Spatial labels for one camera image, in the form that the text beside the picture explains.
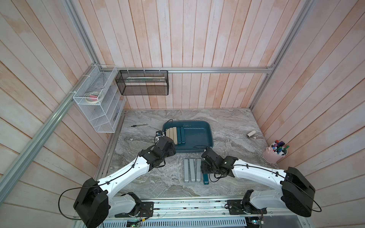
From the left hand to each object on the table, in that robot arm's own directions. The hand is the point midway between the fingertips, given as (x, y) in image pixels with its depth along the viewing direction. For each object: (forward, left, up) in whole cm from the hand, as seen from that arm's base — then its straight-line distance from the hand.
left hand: (169, 149), depth 83 cm
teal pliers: (+14, -6, -8) cm, 17 cm away
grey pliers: (-11, -14, -9) cm, 20 cm away
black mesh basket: (+48, +21, +14) cm, 54 cm away
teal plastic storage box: (+17, -20, -10) cm, 28 cm away
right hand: (-7, -21, -8) cm, 23 cm away
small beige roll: (+18, -58, -8) cm, 61 cm away
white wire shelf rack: (+12, +36, +17) cm, 41 cm away
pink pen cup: (-1, -64, -1) cm, 64 cm away
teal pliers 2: (-14, -22, -9) cm, 27 cm away
